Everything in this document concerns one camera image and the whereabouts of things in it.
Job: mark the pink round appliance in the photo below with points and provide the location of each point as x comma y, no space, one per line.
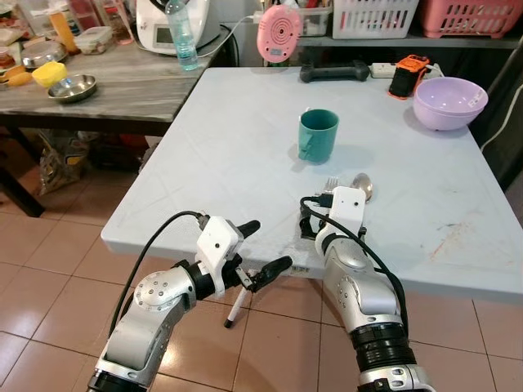
279,33

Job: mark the clear plastic water bottle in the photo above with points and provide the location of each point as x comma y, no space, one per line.
181,37

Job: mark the white plastic basket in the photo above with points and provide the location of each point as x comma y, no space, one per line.
376,18

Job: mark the metal fork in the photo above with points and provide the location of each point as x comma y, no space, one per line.
332,184

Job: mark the white kitchen appliance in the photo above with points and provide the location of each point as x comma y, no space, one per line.
154,24

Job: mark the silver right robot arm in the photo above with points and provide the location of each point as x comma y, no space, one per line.
359,286

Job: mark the white power strip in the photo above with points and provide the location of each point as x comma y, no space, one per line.
381,70

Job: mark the small steel bowl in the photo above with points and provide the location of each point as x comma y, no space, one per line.
72,87

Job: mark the pink plastic basket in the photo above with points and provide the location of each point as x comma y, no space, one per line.
472,18

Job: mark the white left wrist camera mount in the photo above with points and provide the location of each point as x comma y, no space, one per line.
217,241

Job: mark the metal spoon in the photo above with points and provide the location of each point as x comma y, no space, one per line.
363,186

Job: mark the green mug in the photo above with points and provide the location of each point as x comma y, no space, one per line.
319,135

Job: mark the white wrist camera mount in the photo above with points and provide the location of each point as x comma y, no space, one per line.
217,241
347,208

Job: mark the grey marble-look side table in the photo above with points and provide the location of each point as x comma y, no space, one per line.
131,94

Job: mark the purple plastic bowl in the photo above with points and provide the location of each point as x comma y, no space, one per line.
449,102

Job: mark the orange and black device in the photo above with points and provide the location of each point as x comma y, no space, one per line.
407,77

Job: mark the orange bottle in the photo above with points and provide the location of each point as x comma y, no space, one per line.
64,31

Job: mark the printed plastic bag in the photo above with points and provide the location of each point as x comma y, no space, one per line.
64,159

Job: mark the clear plastic food container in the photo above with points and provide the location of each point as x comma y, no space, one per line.
94,41

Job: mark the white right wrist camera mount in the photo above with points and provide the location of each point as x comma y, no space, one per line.
347,208

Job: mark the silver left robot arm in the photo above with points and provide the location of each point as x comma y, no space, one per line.
155,306

